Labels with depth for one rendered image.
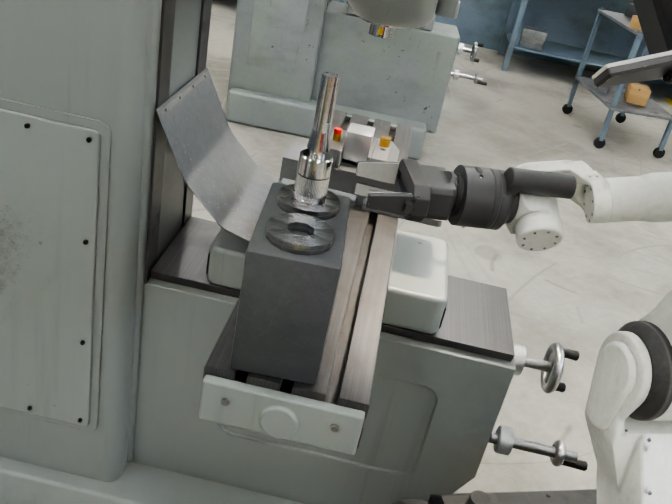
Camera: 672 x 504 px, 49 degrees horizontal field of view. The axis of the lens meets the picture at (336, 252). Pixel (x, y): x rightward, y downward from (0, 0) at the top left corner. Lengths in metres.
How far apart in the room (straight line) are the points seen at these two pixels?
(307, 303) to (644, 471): 0.56
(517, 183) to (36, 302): 1.02
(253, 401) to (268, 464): 0.80
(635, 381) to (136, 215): 0.94
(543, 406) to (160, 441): 1.43
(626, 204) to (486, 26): 6.98
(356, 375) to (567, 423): 1.73
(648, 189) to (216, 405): 0.67
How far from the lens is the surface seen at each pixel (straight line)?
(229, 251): 1.51
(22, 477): 1.91
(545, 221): 1.08
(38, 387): 1.77
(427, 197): 1.01
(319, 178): 1.01
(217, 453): 1.82
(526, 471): 2.47
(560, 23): 8.12
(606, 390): 1.16
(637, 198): 1.13
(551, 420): 2.70
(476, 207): 1.05
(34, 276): 1.61
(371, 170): 1.10
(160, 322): 1.63
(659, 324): 1.15
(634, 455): 1.21
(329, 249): 0.95
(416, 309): 1.50
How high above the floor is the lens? 1.58
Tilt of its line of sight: 29 degrees down
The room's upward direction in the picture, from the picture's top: 12 degrees clockwise
